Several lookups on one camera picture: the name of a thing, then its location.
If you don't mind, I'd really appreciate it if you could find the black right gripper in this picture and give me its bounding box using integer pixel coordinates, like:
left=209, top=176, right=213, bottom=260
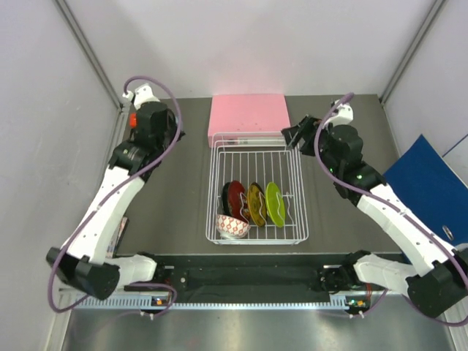
left=282, top=116, right=341, bottom=176

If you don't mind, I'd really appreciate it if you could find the lime green plate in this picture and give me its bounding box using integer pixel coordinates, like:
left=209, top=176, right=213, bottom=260
left=265, top=181, right=286, bottom=227

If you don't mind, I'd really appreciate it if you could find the yellow patterned plate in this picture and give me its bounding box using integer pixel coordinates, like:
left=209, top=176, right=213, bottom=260
left=247, top=182, right=267, bottom=227

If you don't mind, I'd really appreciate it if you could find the red floral plate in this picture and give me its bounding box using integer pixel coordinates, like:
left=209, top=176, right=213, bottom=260
left=227, top=181, right=250, bottom=222

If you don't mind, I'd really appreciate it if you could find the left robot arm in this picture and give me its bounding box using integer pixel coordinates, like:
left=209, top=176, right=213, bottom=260
left=46, top=79, right=184, bottom=300

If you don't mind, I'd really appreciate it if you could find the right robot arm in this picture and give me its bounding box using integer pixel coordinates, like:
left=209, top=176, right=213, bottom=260
left=281, top=100, right=467, bottom=318

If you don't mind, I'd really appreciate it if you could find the pink binder box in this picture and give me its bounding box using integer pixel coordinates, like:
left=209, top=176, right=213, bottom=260
left=208, top=94, right=290, bottom=147

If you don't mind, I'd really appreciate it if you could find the red white patterned bowl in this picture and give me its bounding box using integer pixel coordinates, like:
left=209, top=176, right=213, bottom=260
left=215, top=214, right=251, bottom=240

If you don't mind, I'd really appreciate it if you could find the blue folder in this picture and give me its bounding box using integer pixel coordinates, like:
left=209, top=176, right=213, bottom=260
left=384, top=135, right=467, bottom=246

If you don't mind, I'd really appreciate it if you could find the red cube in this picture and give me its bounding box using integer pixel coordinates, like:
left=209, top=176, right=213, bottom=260
left=129, top=113, right=137, bottom=129

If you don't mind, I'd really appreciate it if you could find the white wire dish rack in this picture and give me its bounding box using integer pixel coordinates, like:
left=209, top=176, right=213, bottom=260
left=206, top=132, right=309, bottom=245

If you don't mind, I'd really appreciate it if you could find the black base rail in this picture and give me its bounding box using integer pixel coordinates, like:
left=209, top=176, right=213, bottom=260
left=124, top=251, right=388, bottom=296

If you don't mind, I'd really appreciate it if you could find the grey cable duct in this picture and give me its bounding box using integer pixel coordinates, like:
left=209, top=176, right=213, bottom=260
left=72, top=294, right=370, bottom=312

